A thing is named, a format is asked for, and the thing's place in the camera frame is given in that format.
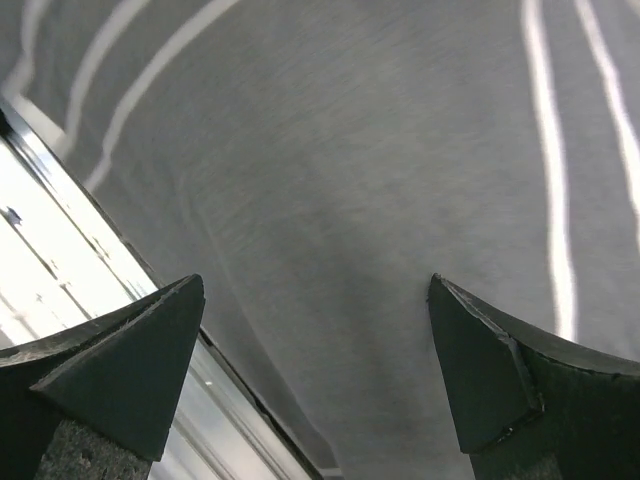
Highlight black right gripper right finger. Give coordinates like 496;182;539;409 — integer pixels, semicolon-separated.
427;274;639;480

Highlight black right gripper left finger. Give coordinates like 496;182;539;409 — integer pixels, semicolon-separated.
1;274;205;479

